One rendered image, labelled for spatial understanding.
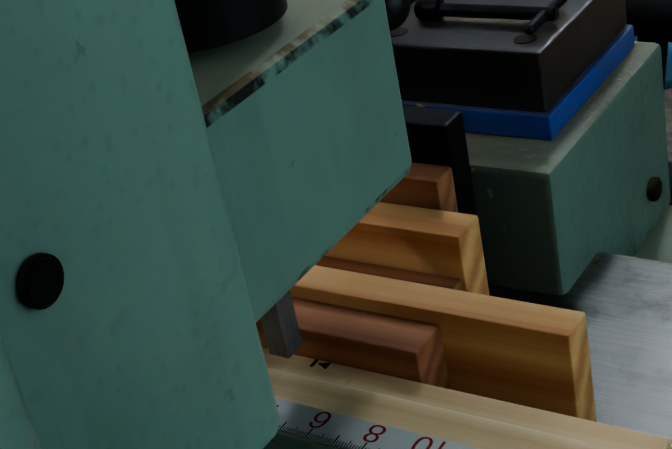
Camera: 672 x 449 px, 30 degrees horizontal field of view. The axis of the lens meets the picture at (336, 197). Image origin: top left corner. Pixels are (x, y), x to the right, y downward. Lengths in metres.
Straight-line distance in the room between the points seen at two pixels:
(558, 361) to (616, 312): 0.10
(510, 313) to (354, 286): 0.06
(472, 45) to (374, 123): 0.13
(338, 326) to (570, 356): 0.08
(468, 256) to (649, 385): 0.08
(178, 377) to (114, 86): 0.07
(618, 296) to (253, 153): 0.23
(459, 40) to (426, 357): 0.16
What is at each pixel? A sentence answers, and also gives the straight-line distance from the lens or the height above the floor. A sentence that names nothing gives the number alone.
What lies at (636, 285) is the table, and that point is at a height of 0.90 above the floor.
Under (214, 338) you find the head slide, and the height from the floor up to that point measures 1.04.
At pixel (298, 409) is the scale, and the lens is 0.41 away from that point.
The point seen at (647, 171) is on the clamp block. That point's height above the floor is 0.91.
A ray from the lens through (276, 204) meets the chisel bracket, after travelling 0.37.
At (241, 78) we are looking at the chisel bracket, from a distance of 0.36.
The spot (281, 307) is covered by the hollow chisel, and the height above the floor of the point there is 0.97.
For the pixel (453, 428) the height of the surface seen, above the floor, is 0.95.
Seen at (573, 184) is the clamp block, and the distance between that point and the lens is 0.53.
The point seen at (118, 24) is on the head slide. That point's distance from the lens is 0.26.
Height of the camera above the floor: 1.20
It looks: 28 degrees down
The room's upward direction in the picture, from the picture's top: 12 degrees counter-clockwise
